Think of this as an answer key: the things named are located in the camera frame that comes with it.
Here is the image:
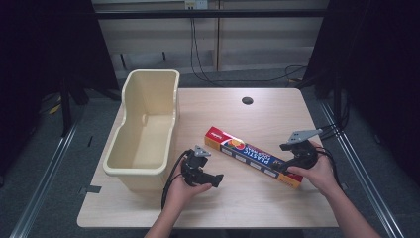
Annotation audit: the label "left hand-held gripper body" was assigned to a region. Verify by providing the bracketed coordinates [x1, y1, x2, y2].
[180, 145, 213, 187]

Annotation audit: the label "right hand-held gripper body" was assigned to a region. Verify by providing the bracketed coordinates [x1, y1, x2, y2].
[286, 128, 324, 170]

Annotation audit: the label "long blue red wrap box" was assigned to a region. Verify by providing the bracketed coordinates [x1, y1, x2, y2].
[204, 125, 304, 189]

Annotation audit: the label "person's right hand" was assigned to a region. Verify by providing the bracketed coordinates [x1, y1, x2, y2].
[286, 143, 342, 199]

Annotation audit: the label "person's left hand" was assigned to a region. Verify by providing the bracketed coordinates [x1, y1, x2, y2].
[162, 161, 213, 214]

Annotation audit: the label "cream plastic bin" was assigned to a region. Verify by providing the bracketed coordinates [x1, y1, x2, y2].
[102, 68, 181, 193]

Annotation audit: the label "dark tape piece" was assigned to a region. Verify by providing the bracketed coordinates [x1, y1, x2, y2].
[78, 184, 103, 195]

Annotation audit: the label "dark curtain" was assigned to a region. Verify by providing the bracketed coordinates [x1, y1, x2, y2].
[0, 0, 121, 181]
[302, 0, 420, 186]

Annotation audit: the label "black horizontal bar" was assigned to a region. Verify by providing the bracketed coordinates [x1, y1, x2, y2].
[95, 8, 329, 20]

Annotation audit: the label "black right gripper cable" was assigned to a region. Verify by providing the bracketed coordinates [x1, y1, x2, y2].
[315, 123, 347, 192]

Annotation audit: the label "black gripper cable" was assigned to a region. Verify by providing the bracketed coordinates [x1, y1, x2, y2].
[160, 149, 193, 211]
[315, 123, 347, 192]

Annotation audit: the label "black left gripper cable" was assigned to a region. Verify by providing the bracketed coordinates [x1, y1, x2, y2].
[160, 149, 193, 211]

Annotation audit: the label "black hanging cables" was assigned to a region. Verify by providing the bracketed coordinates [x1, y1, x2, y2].
[189, 17, 309, 88]

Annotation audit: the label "black stand post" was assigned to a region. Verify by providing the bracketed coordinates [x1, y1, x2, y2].
[60, 78, 73, 137]

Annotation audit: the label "white wall outlet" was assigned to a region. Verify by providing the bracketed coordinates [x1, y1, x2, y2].
[184, 0, 209, 11]

